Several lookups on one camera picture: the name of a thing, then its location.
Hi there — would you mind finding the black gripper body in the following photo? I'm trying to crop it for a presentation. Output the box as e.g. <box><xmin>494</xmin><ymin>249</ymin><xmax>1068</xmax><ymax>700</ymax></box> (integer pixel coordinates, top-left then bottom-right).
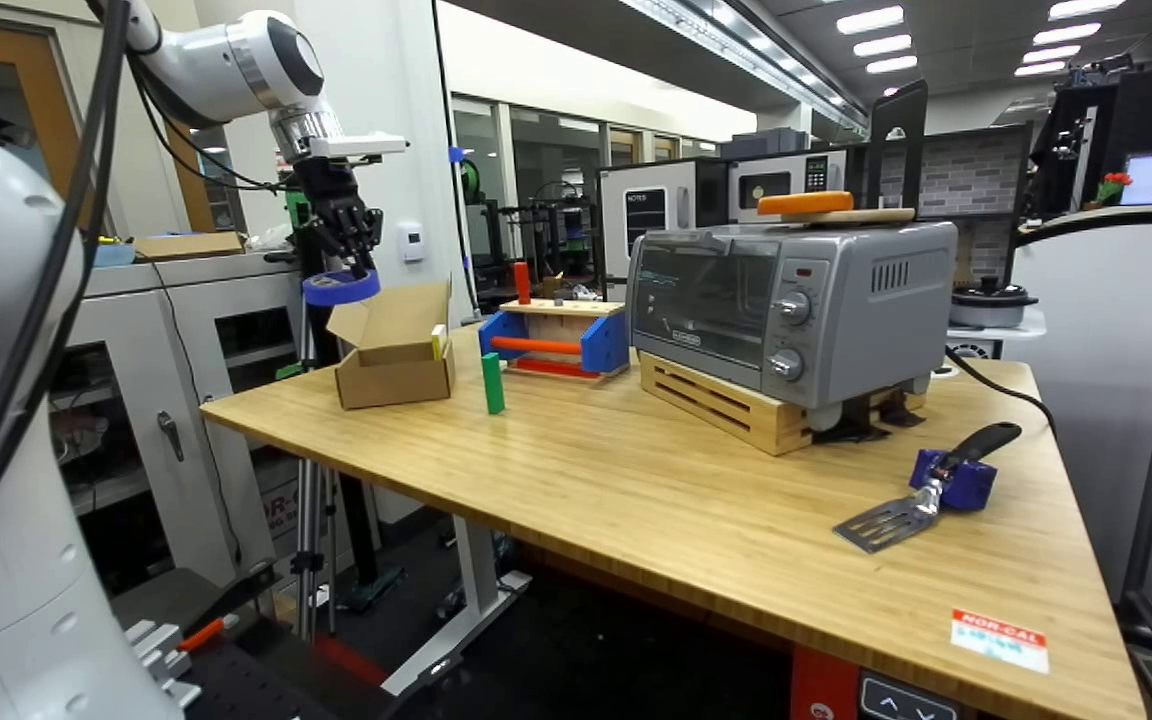
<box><xmin>293</xmin><ymin>157</ymin><xmax>386</xmax><ymax>275</ymax></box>

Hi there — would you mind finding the blue masking tape roll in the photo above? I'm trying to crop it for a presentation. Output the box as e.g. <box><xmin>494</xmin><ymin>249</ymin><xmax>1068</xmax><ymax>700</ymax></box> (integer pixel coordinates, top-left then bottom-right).
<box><xmin>300</xmin><ymin>273</ymin><xmax>380</xmax><ymax>308</ymax></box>

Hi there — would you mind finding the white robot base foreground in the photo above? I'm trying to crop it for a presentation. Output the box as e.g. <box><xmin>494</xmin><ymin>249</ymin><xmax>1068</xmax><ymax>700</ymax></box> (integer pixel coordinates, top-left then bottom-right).
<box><xmin>0</xmin><ymin>148</ymin><xmax>180</xmax><ymax>720</ymax></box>

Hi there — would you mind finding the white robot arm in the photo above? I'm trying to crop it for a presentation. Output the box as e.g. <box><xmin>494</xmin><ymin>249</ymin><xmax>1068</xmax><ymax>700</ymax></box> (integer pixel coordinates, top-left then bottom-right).
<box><xmin>87</xmin><ymin>0</ymin><xmax>410</xmax><ymax>275</ymax></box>

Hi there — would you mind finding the brown cardboard carton box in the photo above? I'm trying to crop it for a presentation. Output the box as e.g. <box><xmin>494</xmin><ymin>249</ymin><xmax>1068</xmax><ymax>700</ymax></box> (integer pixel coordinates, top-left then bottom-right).
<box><xmin>330</xmin><ymin>279</ymin><xmax>451</xmax><ymax>413</ymax></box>

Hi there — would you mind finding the grey storage cabinet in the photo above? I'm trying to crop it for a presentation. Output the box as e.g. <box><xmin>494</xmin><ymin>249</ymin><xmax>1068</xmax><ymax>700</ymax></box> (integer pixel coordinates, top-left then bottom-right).
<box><xmin>49</xmin><ymin>253</ymin><xmax>303</xmax><ymax>595</ymax></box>

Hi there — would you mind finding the blue wooden toy rack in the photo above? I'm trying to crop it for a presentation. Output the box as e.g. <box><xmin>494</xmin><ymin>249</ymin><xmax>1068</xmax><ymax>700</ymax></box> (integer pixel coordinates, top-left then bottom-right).
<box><xmin>482</xmin><ymin>262</ymin><xmax>630</xmax><ymax>380</ymax></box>

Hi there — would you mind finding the white machine cabinet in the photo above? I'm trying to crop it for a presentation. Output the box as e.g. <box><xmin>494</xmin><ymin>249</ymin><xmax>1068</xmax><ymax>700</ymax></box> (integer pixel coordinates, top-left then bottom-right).
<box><xmin>602</xmin><ymin>160</ymin><xmax>696</xmax><ymax>279</ymax></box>

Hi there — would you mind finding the wooden crate under toaster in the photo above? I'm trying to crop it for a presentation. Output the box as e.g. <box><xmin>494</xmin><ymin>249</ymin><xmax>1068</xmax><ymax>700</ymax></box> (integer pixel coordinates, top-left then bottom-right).
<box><xmin>636</xmin><ymin>349</ymin><xmax>929</xmax><ymax>459</ymax></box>

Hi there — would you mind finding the orange object on toaster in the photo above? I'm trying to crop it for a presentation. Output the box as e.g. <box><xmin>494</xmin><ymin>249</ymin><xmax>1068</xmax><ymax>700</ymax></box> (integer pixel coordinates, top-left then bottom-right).
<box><xmin>756</xmin><ymin>192</ymin><xmax>858</xmax><ymax>221</ymax></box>

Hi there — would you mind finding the silver toaster oven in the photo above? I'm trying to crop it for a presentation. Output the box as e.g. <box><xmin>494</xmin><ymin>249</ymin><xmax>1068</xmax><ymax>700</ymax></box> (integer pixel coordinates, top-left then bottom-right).
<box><xmin>626</xmin><ymin>221</ymin><xmax>959</xmax><ymax>413</ymax></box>

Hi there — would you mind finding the red warning sticker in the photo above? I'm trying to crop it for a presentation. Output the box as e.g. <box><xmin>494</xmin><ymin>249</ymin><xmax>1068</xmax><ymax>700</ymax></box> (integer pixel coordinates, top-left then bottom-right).
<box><xmin>947</xmin><ymin>609</ymin><xmax>1047</xmax><ymax>673</ymax></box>

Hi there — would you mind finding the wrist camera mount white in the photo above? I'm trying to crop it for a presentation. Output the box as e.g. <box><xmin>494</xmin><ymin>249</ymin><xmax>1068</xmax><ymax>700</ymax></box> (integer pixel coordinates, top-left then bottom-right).
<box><xmin>271</xmin><ymin>118</ymin><xmax>413</xmax><ymax>163</ymax></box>

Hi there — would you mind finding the blue handled metal spatula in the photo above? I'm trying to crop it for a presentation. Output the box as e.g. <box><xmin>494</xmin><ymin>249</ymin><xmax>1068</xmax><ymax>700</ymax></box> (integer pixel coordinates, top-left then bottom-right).
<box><xmin>838</xmin><ymin>421</ymin><xmax>1021</xmax><ymax>553</ymax></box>

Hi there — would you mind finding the black toaster power cable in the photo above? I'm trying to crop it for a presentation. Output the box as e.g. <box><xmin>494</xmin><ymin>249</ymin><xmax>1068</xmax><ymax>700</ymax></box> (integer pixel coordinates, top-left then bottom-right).
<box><xmin>939</xmin><ymin>343</ymin><xmax>1059</xmax><ymax>435</ymax></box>

